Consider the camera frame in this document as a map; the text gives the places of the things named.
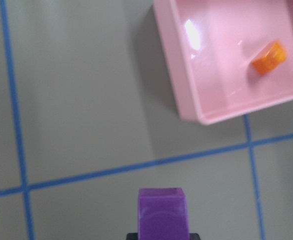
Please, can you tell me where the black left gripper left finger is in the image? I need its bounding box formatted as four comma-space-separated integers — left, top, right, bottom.
126, 232, 139, 240

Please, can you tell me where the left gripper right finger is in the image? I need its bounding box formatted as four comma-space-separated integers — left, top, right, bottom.
189, 233, 201, 240

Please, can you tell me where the purple block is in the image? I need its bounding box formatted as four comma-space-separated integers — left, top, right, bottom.
137, 187, 190, 240

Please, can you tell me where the orange block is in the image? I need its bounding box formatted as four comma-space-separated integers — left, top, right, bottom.
250, 40, 288, 75

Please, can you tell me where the pink plastic box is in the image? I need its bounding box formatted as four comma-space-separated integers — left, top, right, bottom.
153, 0, 293, 125

